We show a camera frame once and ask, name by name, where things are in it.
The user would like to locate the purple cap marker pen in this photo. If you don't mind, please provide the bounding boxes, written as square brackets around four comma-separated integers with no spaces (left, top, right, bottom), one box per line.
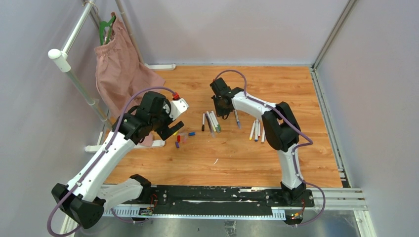
[233,109,241,129]

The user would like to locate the black cap marker pen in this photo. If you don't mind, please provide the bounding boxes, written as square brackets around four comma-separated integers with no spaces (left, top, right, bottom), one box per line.
[201,113,206,132]

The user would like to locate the yellow tip pen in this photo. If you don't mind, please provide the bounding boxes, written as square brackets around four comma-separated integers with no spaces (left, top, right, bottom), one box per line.
[249,120,256,140]

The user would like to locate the white pen brown cap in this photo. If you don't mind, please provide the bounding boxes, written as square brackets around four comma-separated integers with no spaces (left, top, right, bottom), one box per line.
[260,128,265,144]

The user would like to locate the pink translucent pen cap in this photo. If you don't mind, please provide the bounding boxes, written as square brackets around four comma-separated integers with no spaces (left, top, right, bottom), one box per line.
[182,133,188,143]

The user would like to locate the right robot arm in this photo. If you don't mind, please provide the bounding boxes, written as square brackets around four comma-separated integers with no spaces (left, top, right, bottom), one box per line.
[210,78,306,206]

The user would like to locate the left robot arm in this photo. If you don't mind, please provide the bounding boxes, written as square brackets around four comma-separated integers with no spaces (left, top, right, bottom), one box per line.
[51,91,189,229]

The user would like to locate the pink cloth shorts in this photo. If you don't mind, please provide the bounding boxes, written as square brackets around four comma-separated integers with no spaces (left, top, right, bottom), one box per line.
[94,16,166,147]

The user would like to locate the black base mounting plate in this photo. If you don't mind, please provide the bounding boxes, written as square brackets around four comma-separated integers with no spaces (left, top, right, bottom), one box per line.
[128,185,315,218]

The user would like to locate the green clothes hanger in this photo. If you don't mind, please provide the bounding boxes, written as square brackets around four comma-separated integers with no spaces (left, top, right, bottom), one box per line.
[99,13,116,45]

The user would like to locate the white clothes rack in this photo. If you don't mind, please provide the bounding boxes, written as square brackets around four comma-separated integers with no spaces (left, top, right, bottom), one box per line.
[47,0,176,154]

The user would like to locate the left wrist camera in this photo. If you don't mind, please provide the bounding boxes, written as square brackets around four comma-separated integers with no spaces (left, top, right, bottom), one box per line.
[169,93,189,120]

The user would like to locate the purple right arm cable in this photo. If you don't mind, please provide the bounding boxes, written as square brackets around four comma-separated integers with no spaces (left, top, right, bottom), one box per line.
[214,69,327,227]

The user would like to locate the grey aluminium frame rail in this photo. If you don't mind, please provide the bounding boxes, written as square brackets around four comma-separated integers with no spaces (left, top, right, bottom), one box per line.
[310,0,377,237]

